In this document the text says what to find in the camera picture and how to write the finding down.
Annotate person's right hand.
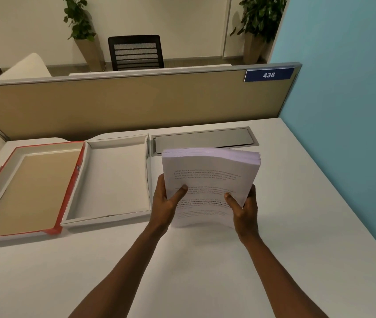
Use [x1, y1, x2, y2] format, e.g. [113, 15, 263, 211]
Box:
[224, 184, 259, 242]

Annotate person's left hand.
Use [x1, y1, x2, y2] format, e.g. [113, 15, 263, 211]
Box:
[149, 174, 189, 236]

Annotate stack of printed white paper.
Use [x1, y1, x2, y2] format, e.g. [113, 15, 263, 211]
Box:
[161, 148, 261, 228]

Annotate person's left forearm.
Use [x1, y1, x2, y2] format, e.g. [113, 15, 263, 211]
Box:
[68, 224, 168, 318]

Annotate person's right forearm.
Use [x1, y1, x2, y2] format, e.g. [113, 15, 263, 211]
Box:
[241, 232, 328, 318]

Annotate white cardboard box tray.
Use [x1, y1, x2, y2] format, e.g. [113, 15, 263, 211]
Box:
[60, 134, 152, 228]

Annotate beige desk partition panel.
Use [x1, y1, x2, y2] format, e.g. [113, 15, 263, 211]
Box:
[0, 62, 303, 142]

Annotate blue number sign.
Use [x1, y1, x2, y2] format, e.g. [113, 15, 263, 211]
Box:
[244, 67, 295, 83]

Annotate black mesh office chair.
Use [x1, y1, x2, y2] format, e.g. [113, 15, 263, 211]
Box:
[108, 35, 165, 71]

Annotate red-edged cardboard box lid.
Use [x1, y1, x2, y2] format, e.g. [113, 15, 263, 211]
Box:
[0, 141, 86, 246]

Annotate potted green plant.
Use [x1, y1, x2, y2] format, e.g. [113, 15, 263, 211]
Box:
[60, 0, 106, 72]
[230, 0, 287, 65]

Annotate grey desk cable hatch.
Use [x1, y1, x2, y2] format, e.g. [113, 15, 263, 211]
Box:
[150, 126, 260, 157]

